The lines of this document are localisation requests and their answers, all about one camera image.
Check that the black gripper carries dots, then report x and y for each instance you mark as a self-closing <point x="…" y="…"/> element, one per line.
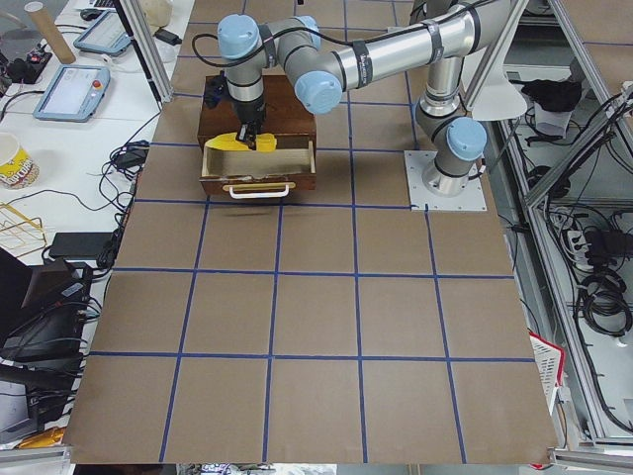
<point x="249" y="112"/>

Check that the yellow toy corn cob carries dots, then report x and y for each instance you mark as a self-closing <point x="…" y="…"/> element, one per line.
<point x="229" y="142"/>

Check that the dark wooden drawer cabinet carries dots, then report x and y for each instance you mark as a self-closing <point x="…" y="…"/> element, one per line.
<point x="278" y="112"/>

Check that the wooden drawer white handle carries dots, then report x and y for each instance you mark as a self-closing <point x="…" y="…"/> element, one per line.
<point x="245" y="174"/>

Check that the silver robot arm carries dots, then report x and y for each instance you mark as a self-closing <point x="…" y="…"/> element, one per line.
<point x="320" y="77"/>

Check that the black power adapter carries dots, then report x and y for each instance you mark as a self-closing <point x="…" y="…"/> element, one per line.
<point x="168" y="37"/>

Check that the beige baseball cap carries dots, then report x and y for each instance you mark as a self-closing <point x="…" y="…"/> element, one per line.
<point x="158" y="13"/>

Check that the blue teach pendant tablet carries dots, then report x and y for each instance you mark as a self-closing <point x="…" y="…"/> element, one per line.
<point x="73" y="94"/>

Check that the yellow popcorn bucket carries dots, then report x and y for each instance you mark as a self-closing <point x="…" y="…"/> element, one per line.
<point x="18" y="170"/>

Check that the cardboard tube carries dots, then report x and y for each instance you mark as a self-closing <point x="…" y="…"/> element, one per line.
<point x="43" y="21"/>

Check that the white red plastic basket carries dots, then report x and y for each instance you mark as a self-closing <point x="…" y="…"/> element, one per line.
<point x="550" y="361"/>

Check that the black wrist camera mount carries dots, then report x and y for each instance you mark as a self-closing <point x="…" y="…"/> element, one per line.
<point x="215" y="90"/>

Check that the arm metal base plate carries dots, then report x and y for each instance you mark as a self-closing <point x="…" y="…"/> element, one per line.
<point x="431" y="191"/>

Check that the gold wire rack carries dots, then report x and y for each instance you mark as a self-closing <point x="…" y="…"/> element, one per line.
<point x="21" y="235"/>

